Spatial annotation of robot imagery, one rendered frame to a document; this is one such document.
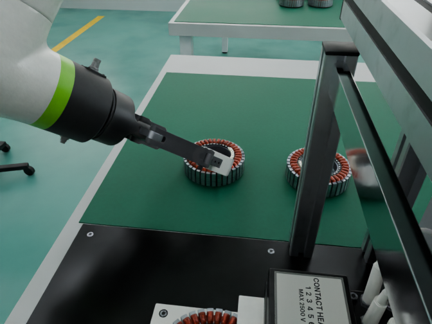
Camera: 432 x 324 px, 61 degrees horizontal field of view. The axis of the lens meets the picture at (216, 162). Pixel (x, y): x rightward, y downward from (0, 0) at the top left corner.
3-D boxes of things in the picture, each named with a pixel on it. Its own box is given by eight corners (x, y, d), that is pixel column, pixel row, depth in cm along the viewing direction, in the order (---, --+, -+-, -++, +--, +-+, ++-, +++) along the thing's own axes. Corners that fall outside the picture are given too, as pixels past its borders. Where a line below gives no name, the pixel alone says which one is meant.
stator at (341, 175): (321, 155, 73) (324, 139, 71) (362, 188, 65) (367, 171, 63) (273, 170, 69) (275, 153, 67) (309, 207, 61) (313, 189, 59)
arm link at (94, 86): (26, 126, 48) (49, 144, 42) (60, 44, 48) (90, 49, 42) (69, 141, 53) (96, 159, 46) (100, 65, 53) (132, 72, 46)
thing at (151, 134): (134, 117, 53) (128, 114, 48) (167, 132, 54) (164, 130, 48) (127, 133, 53) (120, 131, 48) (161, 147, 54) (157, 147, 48)
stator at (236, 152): (181, 188, 65) (180, 171, 63) (186, 152, 74) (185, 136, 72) (245, 188, 65) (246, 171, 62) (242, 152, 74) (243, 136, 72)
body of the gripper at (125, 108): (121, 90, 46) (175, 116, 53) (93, 81, 52) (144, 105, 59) (98, 144, 46) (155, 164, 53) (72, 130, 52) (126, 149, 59)
